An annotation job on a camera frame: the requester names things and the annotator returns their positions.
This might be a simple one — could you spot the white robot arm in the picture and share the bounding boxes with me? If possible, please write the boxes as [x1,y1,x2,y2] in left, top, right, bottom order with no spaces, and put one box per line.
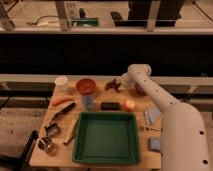
[121,64,210,171]

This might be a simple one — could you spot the dark grape bunch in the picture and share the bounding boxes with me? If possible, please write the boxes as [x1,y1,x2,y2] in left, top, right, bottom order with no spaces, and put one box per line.
[105,79,121,92]

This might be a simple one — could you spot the metal fork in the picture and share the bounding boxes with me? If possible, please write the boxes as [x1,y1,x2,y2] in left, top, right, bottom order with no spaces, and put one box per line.
[139,126,161,131]

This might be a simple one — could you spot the wooden spatula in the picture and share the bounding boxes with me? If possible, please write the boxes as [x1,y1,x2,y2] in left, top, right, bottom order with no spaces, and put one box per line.
[63,118,78,145]

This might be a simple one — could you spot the blue translucent cup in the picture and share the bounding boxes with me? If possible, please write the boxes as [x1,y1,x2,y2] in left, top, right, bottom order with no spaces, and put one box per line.
[82,95,94,111]

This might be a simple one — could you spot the yellow red apple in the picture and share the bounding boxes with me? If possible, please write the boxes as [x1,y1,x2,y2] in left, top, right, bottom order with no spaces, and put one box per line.
[123,100,136,112]

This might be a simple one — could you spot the small metal measuring cup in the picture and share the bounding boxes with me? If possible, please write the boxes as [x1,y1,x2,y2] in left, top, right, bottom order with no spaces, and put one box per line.
[45,123,60,137]

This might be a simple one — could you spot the purple bowl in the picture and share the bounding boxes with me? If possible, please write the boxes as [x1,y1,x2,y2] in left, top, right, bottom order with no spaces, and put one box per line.
[135,83,145,95]

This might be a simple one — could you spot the blue sponge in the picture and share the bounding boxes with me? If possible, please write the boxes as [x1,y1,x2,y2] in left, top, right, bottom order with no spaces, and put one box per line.
[148,137,161,152]

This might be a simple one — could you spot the red bowl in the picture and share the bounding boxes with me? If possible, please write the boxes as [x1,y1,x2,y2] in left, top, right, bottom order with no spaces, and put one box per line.
[76,78,96,95]

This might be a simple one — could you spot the white lidded jar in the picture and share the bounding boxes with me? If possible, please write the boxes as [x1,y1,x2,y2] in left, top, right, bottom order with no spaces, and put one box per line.
[54,76,68,91]

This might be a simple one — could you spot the light blue folded cloth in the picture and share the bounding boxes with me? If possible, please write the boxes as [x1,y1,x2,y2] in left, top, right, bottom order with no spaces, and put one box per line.
[144,108,161,125]

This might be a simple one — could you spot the green box on shelf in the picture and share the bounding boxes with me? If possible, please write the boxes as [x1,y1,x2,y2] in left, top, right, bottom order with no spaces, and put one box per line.
[71,18,99,27]

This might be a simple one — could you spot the orange carrot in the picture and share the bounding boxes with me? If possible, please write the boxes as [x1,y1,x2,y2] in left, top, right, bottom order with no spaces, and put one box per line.
[52,97,73,107]

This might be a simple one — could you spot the dark brown rectangular block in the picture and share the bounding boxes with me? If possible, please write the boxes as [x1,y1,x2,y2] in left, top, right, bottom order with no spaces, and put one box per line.
[101,102,121,110]

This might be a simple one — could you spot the black handled knife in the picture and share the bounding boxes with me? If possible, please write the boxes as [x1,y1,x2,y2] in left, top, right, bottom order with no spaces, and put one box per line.
[50,102,76,123]

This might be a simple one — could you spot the green plastic tray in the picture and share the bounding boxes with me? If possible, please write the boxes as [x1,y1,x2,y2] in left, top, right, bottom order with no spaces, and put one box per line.
[72,112,141,165]

